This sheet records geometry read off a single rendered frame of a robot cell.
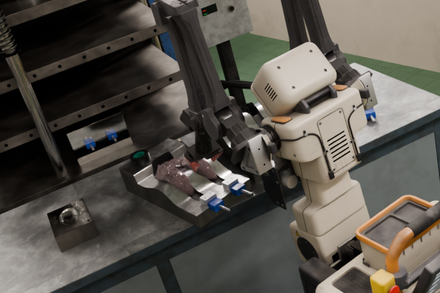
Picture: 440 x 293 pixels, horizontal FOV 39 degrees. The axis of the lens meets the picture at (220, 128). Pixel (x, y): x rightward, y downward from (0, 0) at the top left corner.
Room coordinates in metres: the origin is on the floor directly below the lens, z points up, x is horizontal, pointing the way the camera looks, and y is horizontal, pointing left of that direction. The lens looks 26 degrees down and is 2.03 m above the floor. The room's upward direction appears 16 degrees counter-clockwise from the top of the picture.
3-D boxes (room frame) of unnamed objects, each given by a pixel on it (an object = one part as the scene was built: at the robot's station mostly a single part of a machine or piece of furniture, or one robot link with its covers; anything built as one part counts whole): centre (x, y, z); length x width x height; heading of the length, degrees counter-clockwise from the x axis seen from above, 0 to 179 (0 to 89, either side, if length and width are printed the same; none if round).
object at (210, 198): (1.84, 0.08, 0.85); 0.13 x 0.05 x 0.05; 34
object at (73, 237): (2.03, 0.64, 0.83); 0.20 x 0.15 x 0.07; 16
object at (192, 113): (1.80, 0.04, 1.40); 0.11 x 0.06 x 0.43; 117
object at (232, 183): (1.90, -0.01, 0.85); 0.13 x 0.05 x 0.05; 34
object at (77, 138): (2.89, 0.62, 0.87); 0.50 x 0.27 x 0.17; 16
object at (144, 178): (2.09, 0.19, 0.85); 0.50 x 0.26 x 0.11; 34
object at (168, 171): (2.09, 0.19, 0.90); 0.26 x 0.18 x 0.08; 34
